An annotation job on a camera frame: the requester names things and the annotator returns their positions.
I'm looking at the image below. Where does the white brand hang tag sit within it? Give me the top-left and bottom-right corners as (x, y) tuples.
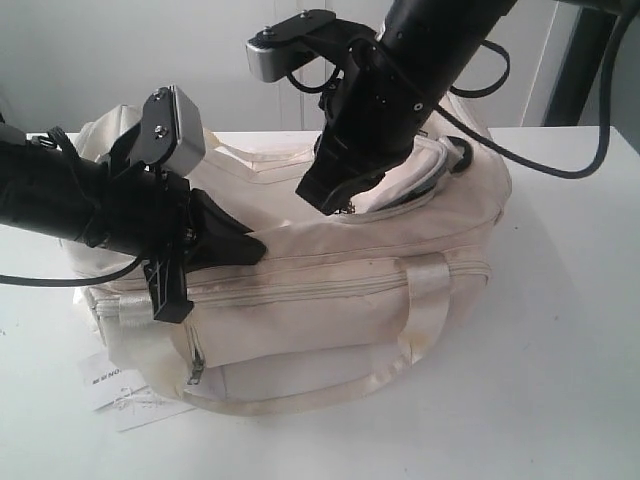
(78, 351), (147, 411)

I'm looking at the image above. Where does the cream fabric duffel bag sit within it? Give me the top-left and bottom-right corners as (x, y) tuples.
(74, 94), (512, 416)

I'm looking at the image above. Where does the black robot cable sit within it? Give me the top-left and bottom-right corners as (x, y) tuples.
(434, 14), (631, 180)

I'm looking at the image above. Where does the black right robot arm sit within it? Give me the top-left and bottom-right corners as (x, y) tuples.
(296, 1), (639, 215)

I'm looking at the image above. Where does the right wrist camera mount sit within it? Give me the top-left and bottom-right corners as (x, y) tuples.
(246, 9), (376, 83)

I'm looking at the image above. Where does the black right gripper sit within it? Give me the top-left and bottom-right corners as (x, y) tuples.
(296, 34), (450, 215)

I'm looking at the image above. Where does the white printed paper tag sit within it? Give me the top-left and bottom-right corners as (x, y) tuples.
(110, 393), (193, 432)

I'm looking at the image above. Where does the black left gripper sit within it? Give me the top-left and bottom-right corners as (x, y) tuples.
(84, 162), (266, 323)

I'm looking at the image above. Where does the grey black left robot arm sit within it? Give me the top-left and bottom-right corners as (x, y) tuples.
(1, 125), (266, 324)

